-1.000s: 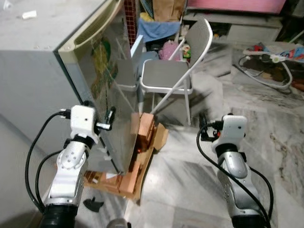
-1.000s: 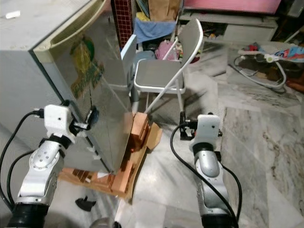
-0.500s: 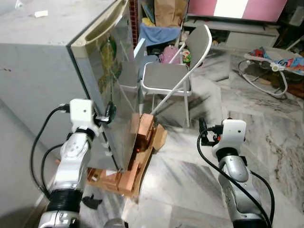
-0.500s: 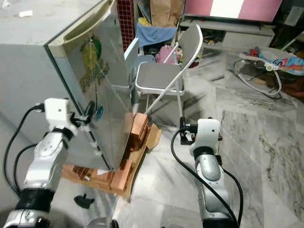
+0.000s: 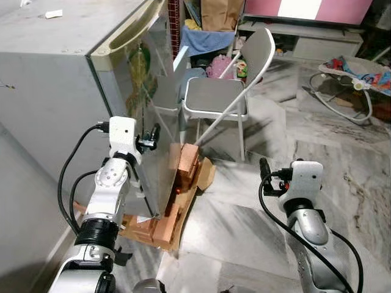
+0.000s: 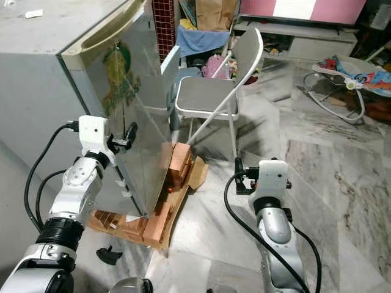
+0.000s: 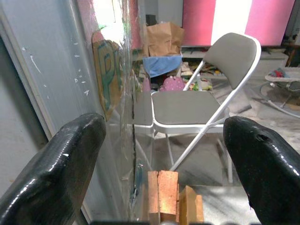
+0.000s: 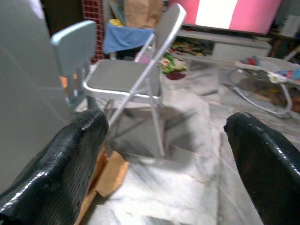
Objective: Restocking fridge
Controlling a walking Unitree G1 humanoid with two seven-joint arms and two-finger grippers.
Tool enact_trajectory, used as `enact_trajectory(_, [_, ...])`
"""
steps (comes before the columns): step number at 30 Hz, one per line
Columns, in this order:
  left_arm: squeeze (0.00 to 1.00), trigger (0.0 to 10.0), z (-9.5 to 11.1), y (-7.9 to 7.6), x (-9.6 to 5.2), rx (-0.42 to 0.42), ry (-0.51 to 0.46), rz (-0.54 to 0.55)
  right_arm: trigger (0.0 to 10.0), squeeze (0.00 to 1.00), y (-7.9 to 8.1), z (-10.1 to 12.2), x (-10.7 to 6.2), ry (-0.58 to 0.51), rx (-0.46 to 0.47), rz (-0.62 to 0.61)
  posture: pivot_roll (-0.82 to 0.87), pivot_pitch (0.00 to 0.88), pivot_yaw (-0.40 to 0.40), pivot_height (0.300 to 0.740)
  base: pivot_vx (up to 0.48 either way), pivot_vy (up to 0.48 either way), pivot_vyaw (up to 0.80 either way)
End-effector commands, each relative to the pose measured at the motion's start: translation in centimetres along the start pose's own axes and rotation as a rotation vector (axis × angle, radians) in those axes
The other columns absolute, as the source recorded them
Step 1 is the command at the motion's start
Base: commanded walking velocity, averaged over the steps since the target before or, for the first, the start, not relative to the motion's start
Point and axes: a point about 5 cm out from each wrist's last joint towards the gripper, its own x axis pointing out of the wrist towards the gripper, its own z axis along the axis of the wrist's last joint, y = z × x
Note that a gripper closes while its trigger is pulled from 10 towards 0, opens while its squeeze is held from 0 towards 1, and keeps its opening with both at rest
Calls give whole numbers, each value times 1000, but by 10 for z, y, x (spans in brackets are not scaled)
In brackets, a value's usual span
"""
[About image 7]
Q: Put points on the blue cloth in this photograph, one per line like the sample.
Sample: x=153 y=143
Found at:
x=161 y=64

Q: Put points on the orange wooden blocks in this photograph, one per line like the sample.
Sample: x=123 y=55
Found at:
x=174 y=197

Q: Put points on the pink spotted plush toy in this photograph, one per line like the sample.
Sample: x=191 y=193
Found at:
x=172 y=83

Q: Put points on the silver fridge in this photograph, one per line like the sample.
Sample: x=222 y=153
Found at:
x=70 y=89

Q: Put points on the white baby bouncer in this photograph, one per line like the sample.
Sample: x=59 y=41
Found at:
x=282 y=82

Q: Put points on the white folding chair grey cushions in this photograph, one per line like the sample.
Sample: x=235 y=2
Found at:
x=194 y=103

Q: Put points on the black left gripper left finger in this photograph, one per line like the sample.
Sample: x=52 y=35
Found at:
x=54 y=168

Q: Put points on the pink and white curtain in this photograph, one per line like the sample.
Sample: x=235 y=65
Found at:
x=234 y=21

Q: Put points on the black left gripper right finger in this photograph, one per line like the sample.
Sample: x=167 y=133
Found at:
x=264 y=161

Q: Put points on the cardboard sign green letters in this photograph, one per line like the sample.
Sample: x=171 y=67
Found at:
x=109 y=75

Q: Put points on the brown paper bag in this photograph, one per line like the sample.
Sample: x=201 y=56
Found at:
x=164 y=39

